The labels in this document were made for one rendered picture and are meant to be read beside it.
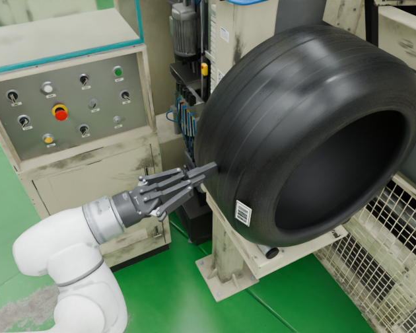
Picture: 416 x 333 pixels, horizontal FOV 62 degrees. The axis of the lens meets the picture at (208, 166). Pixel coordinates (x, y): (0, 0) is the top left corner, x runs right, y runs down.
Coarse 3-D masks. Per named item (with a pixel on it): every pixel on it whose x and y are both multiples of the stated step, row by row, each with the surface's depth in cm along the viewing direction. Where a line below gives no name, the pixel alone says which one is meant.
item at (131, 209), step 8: (120, 192) 74; (128, 192) 73; (136, 192) 76; (152, 192) 75; (120, 200) 71; (128, 200) 71; (136, 200) 74; (152, 200) 74; (160, 200) 75; (120, 208) 70; (128, 208) 71; (136, 208) 72; (144, 208) 72; (152, 208) 72; (120, 216) 70; (128, 216) 71; (136, 216) 72; (144, 216) 73; (128, 224) 72
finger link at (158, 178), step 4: (176, 168) 79; (160, 172) 78; (164, 172) 78; (168, 172) 78; (172, 172) 78; (176, 172) 78; (140, 176) 78; (144, 176) 78; (148, 176) 78; (152, 176) 78; (156, 176) 78; (160, 176) 78; (164, 176) 78; (168, 176) 78; (140, 180) 78; (148, 180) 78; (152, 180) 78; (156, 180) 78; (160, 180) 79
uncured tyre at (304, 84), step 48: (288, 48) 75; (336, 48) 72; (240, 96) 75; (288, 96) 68; (336, 96) 66; (384, 96) 70; (240, 144) 72; (288, 144) 68; (336, 144) 117; (384, 144) 103; (240, 192) 75; (288, 192) 118; (336, 192) 112; (288, 240) 93
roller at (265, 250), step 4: (260, 248) 103; (264, 248) 102; (268, 248) 101; (272, 248) 101; (276, 248) 101; (264, 252) 102; (268, 252) 101; (272, 252) 101; (276, 252) 102; (268, 256) 101; (272, 256) 102
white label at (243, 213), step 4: (236, 200) 76; (236, 204) 77; (240, 204) 76; (236, 208) 78; (240, 208) 77; (244, 208) 76; (248, 208) 75; (236, 212) 79; (240, 212) 77; (244, 212) 76; (248, 212) 75; (236, 216) 79; (240, 216) 78; (244, 216) 77; (248, 216) 76; (240, 220) 79; (244, 220) 78; (248, 220) 77; (248, 224) 78
